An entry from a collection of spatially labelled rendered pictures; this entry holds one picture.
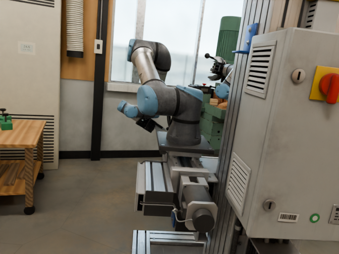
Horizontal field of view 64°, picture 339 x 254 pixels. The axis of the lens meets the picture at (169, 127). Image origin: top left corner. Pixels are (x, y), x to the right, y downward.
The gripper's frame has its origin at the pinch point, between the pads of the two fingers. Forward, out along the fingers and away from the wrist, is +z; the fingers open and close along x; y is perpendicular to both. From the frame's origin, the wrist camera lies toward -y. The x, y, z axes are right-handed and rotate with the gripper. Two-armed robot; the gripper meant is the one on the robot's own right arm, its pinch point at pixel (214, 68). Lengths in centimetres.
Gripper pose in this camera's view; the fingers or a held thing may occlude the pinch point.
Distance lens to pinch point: 177.6
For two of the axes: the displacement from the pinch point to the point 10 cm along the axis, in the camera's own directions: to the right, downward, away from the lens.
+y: -9.1, -1.8, -3.8
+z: -3.3, -2.7, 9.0
